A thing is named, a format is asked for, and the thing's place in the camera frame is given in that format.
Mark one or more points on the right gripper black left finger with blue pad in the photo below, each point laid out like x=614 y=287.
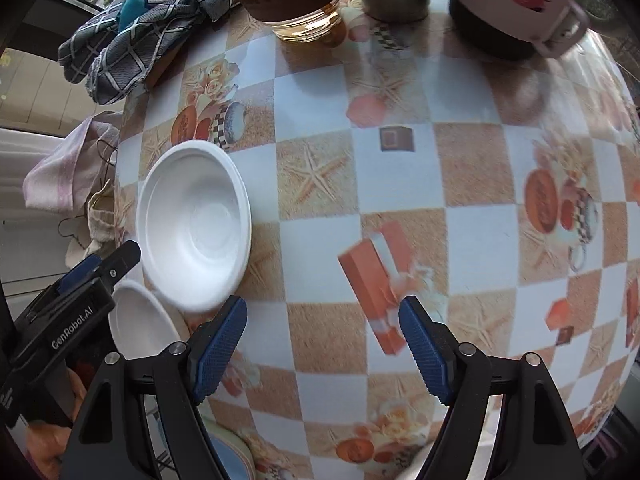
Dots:
x=135 y=407

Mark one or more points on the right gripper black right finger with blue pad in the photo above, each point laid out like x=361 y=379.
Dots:
x=535 y=438

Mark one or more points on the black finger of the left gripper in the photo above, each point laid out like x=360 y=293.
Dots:
x=96 y=291
x=74 y=277

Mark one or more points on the large white foam bowl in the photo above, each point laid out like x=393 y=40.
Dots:
x=194 y=226

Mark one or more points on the blue plastic plate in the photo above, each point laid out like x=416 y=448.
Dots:
x=233 y=453

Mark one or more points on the beige mesh bag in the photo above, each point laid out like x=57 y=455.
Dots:
x=95 y=230

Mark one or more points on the white washing machine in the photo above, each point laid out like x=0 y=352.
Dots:
x=33 y=242

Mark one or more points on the small white foam bowl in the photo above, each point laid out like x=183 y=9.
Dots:
x=140 y=325

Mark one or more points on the pink cloth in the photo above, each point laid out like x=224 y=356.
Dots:
x=63 y=180

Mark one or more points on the grey plaid towel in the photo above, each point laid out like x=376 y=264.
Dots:
x=118 y=48

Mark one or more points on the checkered floral tablecloth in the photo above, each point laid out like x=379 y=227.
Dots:
x=505 y=196

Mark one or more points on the floral ceramic mug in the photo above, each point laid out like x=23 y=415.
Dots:
x=517 y=29

